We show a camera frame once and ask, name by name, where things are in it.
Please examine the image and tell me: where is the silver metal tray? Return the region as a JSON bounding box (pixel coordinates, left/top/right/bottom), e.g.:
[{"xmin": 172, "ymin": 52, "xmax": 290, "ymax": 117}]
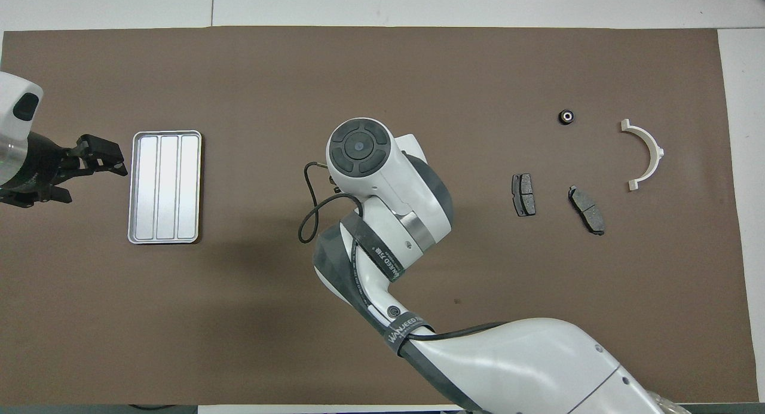
[{"xmin": 127, "ymin": 130, "xmax": 203, "ymax": 245}]

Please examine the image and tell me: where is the white curved plastic bracket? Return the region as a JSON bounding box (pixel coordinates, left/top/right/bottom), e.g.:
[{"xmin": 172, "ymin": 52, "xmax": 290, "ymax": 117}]
[{"xmin": 620, "ymin": 119, "xmax": 665, "ymax": 192}]

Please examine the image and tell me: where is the brown table mat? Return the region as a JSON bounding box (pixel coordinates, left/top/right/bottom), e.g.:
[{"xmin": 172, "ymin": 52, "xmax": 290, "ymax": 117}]
[{"xmin": 0, "ymin": 27, "xmax": 760, "ymax": 406}]

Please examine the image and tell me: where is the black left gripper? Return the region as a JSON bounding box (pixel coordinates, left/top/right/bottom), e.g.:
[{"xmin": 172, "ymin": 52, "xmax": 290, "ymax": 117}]
[{"xmin": 0, "ymin": 132, "xmax": 128, "ymax": 209}]

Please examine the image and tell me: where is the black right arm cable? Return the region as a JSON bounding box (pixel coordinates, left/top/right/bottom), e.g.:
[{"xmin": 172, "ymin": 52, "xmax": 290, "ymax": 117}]
[{"xmin": 298, "ymin": 161, "xmax": 365, "ymax": 244}]

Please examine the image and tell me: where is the dark grey brake pad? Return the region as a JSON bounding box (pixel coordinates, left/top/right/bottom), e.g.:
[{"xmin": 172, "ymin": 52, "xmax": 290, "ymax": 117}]
[
  {"xmin": 512, "ymin": 173, "xmax": 537, "ymax": 217},
  {"xmin": 568, "ymin": 185, "xmax": 606, "ymax": 236}
]

